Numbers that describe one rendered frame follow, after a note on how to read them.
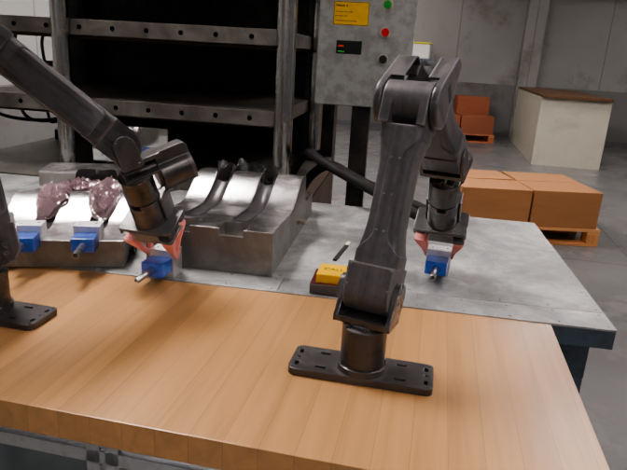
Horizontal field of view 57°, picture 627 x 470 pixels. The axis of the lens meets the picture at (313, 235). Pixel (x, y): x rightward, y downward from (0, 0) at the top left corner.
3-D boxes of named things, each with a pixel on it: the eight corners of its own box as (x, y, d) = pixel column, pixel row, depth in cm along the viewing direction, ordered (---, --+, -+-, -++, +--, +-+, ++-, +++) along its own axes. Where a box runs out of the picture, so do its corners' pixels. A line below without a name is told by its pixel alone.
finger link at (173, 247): (160, 241, 115) (147, 206, 108) (194, 245, 113) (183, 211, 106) (146, 267, 110) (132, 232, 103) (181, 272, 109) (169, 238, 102)
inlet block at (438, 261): (443, 293, 112) (447, 266, 110) (417, 288, 113) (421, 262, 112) (450, 270, 124) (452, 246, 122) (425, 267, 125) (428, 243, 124)
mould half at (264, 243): (271, 276, 115) (273, 211, 111) (146, 263, 118) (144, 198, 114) (311, 213, 162) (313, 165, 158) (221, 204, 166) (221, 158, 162)
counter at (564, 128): (561, 144, 992) (571, 89, 965) (600, 171, 746) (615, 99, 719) (509, 139, 1007) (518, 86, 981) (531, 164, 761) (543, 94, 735)
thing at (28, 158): (297, 217, 185) (298, 199, 184) (-71, 182, 202) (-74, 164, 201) (330, 170, 265) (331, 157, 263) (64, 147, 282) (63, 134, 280)
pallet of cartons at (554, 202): (563, 220, 492) (571, 174, 480) (603, 252, 414) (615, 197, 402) (427, 211, 497) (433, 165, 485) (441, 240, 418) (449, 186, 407)
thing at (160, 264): (149, 297, 102) (148, 268, 101) (123, 293, 104) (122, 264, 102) (182, 271, 115) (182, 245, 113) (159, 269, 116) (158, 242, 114)
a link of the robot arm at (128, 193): (160, 182, 105) (148, 152, 100) (171, 200, 101) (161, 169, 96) (122, 198, 102) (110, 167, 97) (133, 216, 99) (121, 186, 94)
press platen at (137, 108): (276, 127, 188) (276, 112, 187) (-34, 103, 203) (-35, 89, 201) (312, 109, 258) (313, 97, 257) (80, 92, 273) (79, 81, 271)
